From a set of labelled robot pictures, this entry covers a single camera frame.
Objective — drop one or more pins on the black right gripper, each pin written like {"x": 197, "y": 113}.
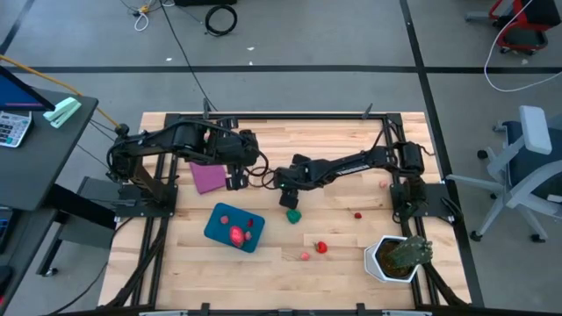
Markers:
{"x": 290, "y": 177}

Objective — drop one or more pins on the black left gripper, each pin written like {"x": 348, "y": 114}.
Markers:
{"x": 238, "y": 170}

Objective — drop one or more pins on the green bell pepper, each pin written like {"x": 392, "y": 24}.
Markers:
{"x": 293, "y": 216}

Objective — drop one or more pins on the large pink dragon fruit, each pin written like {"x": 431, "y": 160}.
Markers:
{"x": 237, "y": 236}

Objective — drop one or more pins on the small pink fruit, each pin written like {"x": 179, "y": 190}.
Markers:
{"x": 304, "y": 256}
{"x": 248, "y": 235}

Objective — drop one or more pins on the red strawberry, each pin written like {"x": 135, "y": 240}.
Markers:
{"x": 321, "y": 247}

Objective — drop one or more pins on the small pink-red fruit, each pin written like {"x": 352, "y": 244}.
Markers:
{"x": 383, "y": 184}

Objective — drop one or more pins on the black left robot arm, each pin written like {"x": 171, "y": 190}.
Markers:
{"x": 184, "y": 140}

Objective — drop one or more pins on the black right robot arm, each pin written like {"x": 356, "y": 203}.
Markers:
{"x": 351, "y": 167}

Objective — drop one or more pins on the blue tupperware container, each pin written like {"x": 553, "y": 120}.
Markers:
{"x": 215, "y": 232}

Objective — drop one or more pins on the red cherry with stem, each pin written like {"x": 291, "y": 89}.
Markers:
{"x": 358, "y": 215}

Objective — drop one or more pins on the white hexagonal plant pot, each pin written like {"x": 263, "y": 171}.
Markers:
{"x": 371, "y": 259}

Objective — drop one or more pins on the green cactus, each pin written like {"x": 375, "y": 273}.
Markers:
{"x": 410, "y": 251}

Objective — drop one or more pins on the mint green stapler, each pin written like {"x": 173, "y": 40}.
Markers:
{"x": 61, "y": 112}

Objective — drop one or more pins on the black desk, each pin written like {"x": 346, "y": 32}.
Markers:
{"x": 35, "y": 167}

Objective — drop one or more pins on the grey calculator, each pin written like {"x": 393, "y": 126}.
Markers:
{"x": 13, "y": 127}

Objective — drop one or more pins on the computer monitor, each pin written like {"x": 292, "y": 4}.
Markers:
{"x": 17, "y": 94}

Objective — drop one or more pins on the white and blue office chair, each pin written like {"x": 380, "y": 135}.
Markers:
{"x": 527, "y": 167}

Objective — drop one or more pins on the red and black chair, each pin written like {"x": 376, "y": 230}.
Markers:
{"x": 527, "y": 26}

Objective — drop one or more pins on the black aluminium table frame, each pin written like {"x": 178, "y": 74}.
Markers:
{"x": 272, "y": 116}

